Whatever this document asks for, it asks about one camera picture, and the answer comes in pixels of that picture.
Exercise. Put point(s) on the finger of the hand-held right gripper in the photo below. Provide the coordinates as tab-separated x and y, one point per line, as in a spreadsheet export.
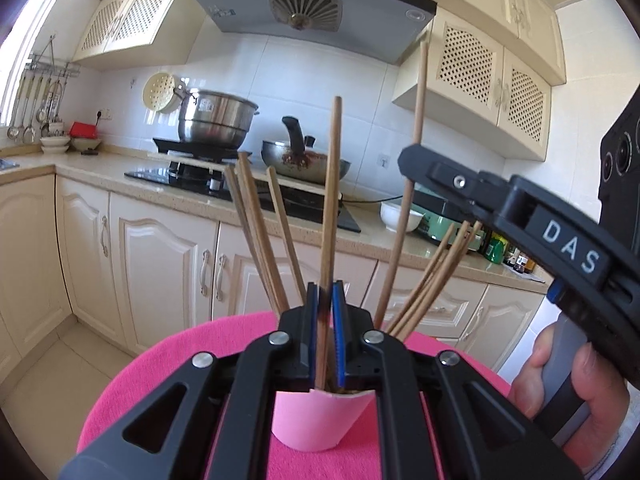
450	175

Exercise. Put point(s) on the long brown chopstick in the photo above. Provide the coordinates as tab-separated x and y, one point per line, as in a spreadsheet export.
332	185
419	90

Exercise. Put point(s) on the beige board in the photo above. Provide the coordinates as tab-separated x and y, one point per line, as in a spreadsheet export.
305	188

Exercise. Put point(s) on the red container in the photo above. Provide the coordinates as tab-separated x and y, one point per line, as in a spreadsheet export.
83	130

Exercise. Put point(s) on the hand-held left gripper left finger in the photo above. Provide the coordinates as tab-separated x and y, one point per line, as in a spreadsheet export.
312	340

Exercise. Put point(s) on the grey range hood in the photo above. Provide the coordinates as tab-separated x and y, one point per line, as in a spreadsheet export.
240	15

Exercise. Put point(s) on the window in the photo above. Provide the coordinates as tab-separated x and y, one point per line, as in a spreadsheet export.
40	20

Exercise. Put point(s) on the cream lattice door wall cabinet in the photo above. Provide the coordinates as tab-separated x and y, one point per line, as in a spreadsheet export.
130	15
470	55

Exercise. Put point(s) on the beige stone countertop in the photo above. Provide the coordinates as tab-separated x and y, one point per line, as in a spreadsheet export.
100	170

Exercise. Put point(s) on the yellow-green bottle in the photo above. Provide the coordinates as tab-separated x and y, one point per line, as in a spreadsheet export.
495	250

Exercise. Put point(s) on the metal wall utensil rack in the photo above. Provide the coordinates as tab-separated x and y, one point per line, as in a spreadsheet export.
55	67

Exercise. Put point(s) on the pink tablecloth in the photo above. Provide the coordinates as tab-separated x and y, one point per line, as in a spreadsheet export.
235	335

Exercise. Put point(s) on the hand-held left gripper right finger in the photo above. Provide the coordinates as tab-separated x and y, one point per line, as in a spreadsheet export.
339	340

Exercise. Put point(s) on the white wall socket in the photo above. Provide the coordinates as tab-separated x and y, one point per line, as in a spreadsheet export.
103	115

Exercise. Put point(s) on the pink cup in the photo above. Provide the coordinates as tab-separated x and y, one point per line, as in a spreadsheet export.
320	425

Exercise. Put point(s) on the stainless steel sink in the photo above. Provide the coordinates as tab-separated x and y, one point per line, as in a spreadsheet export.
7	163

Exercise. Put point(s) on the black induction cooker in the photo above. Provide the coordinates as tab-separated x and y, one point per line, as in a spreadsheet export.
175	146

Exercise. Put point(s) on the row of hanging steel utensils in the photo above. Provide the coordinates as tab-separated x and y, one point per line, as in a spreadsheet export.
29	132

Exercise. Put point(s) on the stack of white bowls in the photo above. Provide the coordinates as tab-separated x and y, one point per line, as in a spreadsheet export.
55	145

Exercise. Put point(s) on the bundle of wooden chopsticks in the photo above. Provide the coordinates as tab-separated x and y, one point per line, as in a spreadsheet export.
278	280

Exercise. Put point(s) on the cream perforated steamer plate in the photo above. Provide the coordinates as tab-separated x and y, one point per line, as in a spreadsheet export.
160	91

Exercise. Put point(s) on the black glass gas hob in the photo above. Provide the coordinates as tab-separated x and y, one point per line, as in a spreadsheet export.
165	177

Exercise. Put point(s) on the green electric grill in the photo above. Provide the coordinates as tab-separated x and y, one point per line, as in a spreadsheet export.
435	227

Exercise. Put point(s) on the person's right hand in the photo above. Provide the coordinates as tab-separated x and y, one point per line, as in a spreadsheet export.
605	410

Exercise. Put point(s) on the stainless steel stockpot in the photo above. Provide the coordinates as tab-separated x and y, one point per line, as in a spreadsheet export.
215	120

